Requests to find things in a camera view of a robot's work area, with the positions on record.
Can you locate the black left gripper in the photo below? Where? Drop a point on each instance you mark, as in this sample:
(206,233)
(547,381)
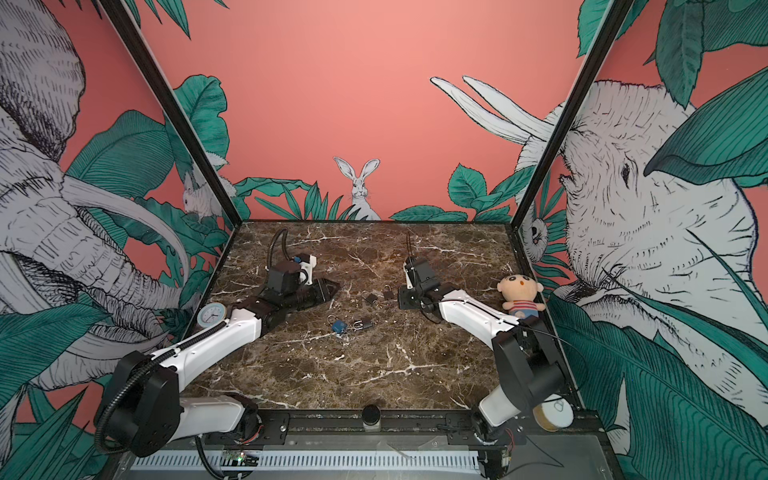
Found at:
(325,294)

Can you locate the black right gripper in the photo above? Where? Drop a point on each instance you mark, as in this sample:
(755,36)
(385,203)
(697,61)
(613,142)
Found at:
(404,298)

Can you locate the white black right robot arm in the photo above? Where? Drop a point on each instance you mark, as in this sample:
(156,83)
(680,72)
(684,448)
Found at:
(528,360)

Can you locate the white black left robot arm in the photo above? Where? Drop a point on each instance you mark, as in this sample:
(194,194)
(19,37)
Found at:
(143,408)

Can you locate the blue padlock with keys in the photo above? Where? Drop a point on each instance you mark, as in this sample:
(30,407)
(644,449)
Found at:
(341,328)

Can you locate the plush doll striped shirt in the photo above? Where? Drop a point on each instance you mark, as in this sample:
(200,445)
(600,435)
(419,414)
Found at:
(520,292)

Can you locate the small teal alarm clock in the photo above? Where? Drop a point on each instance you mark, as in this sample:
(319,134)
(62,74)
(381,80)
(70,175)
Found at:
(211,314)

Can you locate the white ventilated strip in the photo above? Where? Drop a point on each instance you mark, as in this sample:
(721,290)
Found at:
(442,461)

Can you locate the green circuit board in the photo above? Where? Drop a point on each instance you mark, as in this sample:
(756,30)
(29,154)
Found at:
(239,459)

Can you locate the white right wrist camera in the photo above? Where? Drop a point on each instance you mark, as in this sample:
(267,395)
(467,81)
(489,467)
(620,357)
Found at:
(408,270)

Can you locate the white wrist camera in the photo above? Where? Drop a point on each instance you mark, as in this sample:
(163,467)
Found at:
(408,270)
(307,263)

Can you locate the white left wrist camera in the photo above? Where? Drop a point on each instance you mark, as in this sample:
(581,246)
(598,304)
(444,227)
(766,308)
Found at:
(307,263)

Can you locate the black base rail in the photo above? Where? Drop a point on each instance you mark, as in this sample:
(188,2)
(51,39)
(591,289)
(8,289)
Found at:
(278,427)

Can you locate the black knob on rail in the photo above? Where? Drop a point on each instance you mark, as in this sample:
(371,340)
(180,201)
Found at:
(371,418)

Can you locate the black left corner frame post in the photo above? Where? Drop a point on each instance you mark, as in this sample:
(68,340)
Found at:
(128,31)

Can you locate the black corner frame post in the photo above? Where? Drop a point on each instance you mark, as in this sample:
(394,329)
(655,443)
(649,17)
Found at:
(128,31)
(611,23)

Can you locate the black right corner frame post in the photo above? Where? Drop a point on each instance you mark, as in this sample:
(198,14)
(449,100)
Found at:
(611,23)

